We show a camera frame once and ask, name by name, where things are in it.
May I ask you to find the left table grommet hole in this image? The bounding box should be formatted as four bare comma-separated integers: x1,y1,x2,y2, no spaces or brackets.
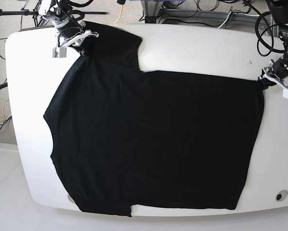
67,194,75,203

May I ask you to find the black T-shirt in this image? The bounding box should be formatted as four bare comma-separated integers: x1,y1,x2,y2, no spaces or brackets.
44,22,264,217

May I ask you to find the grey aluminium frame stand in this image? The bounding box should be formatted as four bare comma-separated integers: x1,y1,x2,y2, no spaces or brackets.
139,0,258,28

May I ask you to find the black tripod pole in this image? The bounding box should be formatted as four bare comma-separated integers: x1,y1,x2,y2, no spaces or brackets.
0,9,108,16

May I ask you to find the table grommet hole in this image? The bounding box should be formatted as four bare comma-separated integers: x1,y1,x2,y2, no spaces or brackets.
275,190,288,202
67,194,75,203

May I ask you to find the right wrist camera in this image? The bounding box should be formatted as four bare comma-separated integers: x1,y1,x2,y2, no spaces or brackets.
52,47,67,58

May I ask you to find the yellow cable at left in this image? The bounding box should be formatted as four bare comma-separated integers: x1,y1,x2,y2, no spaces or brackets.
0,98,12,125

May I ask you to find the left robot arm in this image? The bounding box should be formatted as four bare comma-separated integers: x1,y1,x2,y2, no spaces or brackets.
255,0,288,90

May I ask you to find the white cable at top right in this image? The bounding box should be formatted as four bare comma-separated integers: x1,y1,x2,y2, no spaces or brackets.
218,9,262,29

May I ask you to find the yellow cable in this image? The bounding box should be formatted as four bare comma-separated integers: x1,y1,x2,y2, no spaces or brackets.
113,4,124,24
0,98,12,125

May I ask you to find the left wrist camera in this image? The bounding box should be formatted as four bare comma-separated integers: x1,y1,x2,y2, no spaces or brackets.
282,89,288,99

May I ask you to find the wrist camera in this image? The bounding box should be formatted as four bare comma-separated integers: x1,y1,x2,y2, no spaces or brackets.
52,47,67,58
282,89,288,99

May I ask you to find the yellow cable at top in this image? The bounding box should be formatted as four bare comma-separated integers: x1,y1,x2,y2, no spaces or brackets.
113,4,124,24

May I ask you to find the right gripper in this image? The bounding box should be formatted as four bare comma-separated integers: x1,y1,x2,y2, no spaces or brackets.
56,26,100,57

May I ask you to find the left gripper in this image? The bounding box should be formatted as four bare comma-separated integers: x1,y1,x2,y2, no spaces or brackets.
257,59,288,90

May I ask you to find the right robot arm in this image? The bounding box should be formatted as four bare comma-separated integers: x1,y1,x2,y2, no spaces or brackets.
38,0,99,58

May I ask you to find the right table grommet hole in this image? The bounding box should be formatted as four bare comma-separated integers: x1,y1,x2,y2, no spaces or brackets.
275,190,288,202

